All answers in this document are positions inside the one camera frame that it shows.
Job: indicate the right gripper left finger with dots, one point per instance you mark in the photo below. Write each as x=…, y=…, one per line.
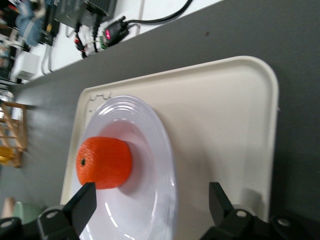
x=80, y=210

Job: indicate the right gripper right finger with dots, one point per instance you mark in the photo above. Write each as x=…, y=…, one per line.
x=221, y=210

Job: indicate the orange fruit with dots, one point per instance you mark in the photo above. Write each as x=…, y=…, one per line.
x=105, y=160

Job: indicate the white round plate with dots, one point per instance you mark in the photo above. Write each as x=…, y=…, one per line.
x=150, y=200

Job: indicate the light green bowl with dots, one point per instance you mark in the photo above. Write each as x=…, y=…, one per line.
x=27, y=212

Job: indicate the wooden cutting board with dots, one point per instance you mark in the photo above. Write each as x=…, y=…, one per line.
x=7, y=207

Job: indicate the cream bear print tray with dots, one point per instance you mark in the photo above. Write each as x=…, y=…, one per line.
x=212, y=125

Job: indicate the wooden peg mug rack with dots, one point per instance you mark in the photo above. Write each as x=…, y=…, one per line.
x=21, y=130

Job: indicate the small white box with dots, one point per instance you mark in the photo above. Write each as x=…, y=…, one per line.
x=27, y=66

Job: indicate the black adapter with red light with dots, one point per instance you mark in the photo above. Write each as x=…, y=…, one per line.
x=117, y=30

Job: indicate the blue bag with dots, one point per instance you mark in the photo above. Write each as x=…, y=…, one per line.
x=28, y=27

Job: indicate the dark electronics box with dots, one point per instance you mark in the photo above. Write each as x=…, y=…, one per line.
x=85, y=12

